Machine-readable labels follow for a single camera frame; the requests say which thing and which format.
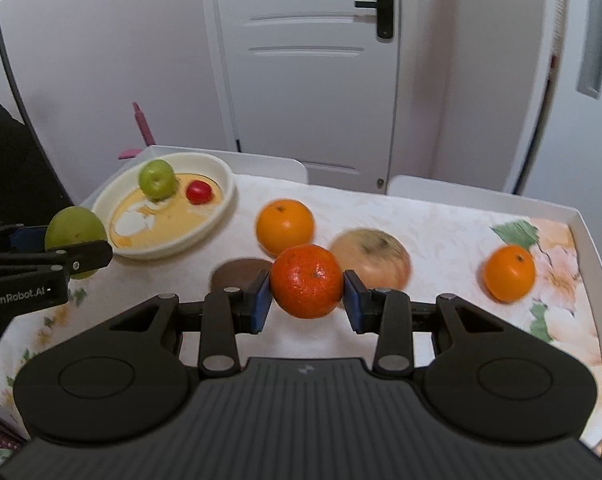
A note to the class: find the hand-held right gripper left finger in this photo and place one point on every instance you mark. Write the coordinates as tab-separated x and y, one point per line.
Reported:
261	305

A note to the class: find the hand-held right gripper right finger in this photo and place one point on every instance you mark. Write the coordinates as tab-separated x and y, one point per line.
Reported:
355	305

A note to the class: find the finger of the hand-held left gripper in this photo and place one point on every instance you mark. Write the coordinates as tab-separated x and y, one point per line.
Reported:
28	237
88	255

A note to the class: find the large green apple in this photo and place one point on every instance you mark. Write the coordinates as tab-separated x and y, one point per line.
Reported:
76	227

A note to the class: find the reddish orange tangerine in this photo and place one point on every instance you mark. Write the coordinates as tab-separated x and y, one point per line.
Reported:
307	281

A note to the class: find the yellow red apple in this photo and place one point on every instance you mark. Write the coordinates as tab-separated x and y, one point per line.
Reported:
376	255

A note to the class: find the orange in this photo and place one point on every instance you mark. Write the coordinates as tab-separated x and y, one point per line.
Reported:
510	273
285	226

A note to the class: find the cream ceramic bowl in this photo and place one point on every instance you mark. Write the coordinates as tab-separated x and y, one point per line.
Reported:
181	222

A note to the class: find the brown round fruit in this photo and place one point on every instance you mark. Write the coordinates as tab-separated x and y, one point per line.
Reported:
236	272

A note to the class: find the small green apple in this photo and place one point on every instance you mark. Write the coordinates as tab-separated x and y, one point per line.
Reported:
157	179

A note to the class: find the floral tablecloth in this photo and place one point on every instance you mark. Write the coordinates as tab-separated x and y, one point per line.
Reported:
446	245

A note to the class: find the red cherry tomato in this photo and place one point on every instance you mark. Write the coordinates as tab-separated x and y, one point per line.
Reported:
199	192

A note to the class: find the black curved stand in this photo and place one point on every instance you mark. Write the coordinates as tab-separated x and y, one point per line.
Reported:
3	50

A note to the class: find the white panel door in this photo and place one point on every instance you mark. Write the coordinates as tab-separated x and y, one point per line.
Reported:
306	100

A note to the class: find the white cabinet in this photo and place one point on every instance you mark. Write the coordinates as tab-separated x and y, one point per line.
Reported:
561	125

